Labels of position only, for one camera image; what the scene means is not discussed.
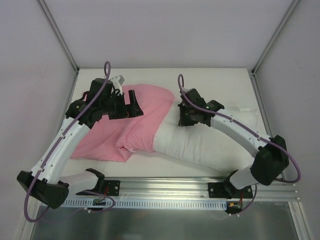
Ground pink pillowcase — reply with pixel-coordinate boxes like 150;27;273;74
71;83;175;162

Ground white pillow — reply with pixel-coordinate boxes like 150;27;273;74
153;101;254;173

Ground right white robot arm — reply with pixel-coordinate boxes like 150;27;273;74
178;88;290;199

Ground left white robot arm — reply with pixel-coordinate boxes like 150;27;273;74
17;75;144;209

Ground aluminium mounting rail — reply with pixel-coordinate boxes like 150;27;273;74
105;177;300;201

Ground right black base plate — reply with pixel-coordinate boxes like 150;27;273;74
207;182;236;199

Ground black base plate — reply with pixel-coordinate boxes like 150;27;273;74
207;182;236;199
76;180;121;197

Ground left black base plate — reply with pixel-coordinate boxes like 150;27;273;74
76;180;121;197

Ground white slotted cable duct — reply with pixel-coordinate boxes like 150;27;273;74
62;197;227;211

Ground left aluminium frame post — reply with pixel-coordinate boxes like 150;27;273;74
36;0;80;73

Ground aluminium frame post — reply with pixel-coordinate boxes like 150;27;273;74
36;0;80;73
251;0;301;76

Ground right aluminium frame post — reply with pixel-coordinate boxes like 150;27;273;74
251;0;301;76

